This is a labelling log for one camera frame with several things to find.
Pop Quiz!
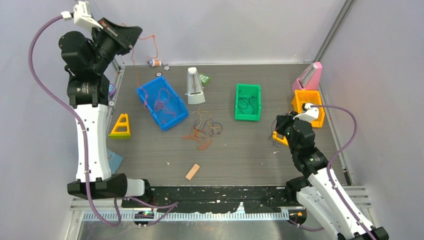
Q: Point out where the dark purple cable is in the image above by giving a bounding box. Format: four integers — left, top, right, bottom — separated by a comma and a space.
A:
269, 117, 282, 148
238, 95, 259, 116

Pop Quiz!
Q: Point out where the coloured cable bundle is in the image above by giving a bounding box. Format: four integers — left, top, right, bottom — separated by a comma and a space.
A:
180, 108, 223, 152

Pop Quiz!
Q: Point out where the green monster toy block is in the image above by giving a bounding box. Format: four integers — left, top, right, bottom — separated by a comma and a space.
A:
199, 73, 211, 86

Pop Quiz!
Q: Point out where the blue plastic bin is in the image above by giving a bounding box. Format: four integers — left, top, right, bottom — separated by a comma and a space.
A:
136, 76, 189, 131

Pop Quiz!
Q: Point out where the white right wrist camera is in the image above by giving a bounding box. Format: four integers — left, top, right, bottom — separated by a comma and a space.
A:
292, 102, 320, 123

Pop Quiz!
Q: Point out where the white metronome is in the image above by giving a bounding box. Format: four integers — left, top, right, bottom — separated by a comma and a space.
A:
186, 67, 206, 105

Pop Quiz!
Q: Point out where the orange plastic bin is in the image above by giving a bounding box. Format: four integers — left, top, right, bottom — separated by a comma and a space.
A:
291, 90, 326, 128

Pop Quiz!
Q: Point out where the small clown figurine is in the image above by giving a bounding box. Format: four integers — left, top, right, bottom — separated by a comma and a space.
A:
146, 58, 162, 67

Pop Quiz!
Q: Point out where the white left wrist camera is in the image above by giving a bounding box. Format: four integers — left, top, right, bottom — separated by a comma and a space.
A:
60, 0, 103, 32

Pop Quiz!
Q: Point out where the red purple cable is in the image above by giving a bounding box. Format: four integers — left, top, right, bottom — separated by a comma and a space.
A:
152, 86, 176, 117

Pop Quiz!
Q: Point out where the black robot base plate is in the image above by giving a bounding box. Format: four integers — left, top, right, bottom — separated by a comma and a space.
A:
139, 185, 303, 214

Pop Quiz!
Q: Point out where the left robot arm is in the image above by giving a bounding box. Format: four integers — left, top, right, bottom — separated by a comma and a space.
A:
58, 18, 154, 207

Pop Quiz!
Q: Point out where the yellow triangular plastic frame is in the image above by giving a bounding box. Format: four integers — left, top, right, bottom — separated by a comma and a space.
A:
271, 131, 289, 146

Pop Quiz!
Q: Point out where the green plastic bin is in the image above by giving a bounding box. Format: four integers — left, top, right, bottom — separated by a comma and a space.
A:
234, 83, 262, 122

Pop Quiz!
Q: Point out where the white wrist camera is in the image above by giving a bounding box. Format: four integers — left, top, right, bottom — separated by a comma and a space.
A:
292, 102, 320, 123
60, 0, 103, 32

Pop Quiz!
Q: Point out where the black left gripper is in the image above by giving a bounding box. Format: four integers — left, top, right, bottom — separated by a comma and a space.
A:
91, 17, 143, 73

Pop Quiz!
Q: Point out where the flat wooden block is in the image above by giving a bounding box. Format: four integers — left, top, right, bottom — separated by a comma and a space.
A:
185, 163, 200, 181

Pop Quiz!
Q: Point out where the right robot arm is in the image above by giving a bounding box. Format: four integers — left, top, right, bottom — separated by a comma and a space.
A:
275, 112, 389, 240

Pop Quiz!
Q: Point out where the purple round toy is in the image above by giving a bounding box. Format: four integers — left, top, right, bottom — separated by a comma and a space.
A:
108, 83, 117, 97

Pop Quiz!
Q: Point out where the yellow triangle on green base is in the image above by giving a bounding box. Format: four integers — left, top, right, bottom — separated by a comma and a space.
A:
108, 113, 131, 139

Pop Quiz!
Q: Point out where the clear plastic bottle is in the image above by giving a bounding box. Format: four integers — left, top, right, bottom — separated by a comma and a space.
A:
106, 149, 123, 174

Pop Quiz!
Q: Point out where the pink metronome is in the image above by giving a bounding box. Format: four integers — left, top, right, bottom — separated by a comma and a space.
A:
291, 61, 323, 93

